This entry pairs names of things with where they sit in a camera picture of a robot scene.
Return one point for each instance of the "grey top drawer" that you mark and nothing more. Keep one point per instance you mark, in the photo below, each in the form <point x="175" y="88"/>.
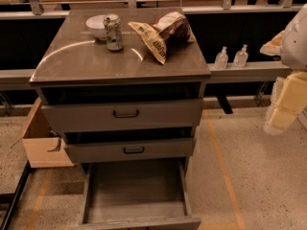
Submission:
<point x="123" y="116"/>

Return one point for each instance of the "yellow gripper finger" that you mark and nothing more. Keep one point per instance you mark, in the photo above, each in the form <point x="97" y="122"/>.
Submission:
<point x="272" y="48"/>

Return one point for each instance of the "brown chip bag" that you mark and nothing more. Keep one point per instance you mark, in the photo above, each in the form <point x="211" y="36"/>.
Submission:
<point x="172" y="28"/>

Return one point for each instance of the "green soda can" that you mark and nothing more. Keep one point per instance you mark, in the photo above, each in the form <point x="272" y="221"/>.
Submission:
<point x="112" y="25"/>

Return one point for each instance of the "grey drawer cabinet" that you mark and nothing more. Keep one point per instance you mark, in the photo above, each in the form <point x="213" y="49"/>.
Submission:
<point x="77" y="69"/>

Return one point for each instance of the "right clear sanitizer bottle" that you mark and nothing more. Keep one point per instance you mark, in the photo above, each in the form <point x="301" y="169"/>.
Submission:
<point x="241" y="57"/>

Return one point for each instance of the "clear sanitizer bottle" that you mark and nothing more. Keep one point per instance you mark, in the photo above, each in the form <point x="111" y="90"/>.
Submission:
<point x="221" y="59"/>
<point x="241" y="57"/>

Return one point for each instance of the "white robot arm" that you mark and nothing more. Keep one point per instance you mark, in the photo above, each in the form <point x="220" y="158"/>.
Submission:
<point x="289" y="96"/>

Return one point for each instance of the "white bowl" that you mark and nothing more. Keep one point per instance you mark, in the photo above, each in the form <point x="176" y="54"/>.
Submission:
<point x="95" y="25"/>

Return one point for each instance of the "left clear sanitizer bottle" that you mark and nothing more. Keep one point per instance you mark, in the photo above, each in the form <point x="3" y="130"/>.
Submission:
<point x="221" y="59"/>

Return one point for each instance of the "open cardboard box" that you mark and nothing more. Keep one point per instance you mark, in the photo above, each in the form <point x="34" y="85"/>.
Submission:
<point x="44" y="148"/>

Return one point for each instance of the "grey bottom drawer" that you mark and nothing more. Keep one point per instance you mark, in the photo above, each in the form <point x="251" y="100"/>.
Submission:
<point x="137" y="195"/>

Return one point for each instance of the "grey middle drawer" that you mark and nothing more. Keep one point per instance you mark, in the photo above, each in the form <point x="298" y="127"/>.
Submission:
<point x="136" y="150"/>

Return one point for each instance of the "grey drawer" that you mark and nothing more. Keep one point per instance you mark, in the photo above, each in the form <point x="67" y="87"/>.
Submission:
<point x="137" y="195"/>
<point x="136" y="150"/>
<point x="123" y="116"/>

